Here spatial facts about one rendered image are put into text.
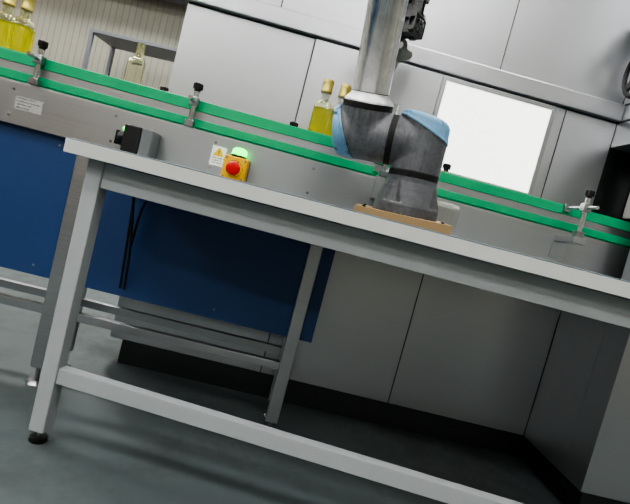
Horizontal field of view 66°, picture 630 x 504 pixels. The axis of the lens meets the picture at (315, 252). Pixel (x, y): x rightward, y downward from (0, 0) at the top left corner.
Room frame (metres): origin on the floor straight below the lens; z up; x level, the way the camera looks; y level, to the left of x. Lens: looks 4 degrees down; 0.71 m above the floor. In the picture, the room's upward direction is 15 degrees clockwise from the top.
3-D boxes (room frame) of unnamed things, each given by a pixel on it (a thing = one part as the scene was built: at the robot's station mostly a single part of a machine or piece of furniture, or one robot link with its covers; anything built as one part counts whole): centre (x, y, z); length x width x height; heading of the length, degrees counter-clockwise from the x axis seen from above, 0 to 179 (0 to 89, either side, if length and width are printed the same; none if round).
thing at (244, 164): (1.42, 0.29, 0.79); 0.07 x 0.07 x 0.07; 3
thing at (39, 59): (1.40, 0.92, 0.94); 0.07 x 0.04 x 0.13; 3
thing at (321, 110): (1.62, 0.10, 0.99); 0.06 x 0.06 x 0.21; 2
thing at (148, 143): (1.40, 0.57, 0.79); 0.08 x 0.08 x 0.08; 3
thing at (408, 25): (1.47, -0.09, 1.36); 0.09 x 0.08 x 0.12; 56
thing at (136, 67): (1.69, 0.75, 1.01); 0.06 x 0.06 x 0.26; 10
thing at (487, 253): (1.80, -0.24, 0.73); 1.58 x 1.52 x 0.04; 85
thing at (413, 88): (1.78, -0.27, 1.15); 0.90 x 0.03 x 0.34; 93
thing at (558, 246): (1.54, -0.78, 0.90); 0.17 x 0.05 x 0.23; 3
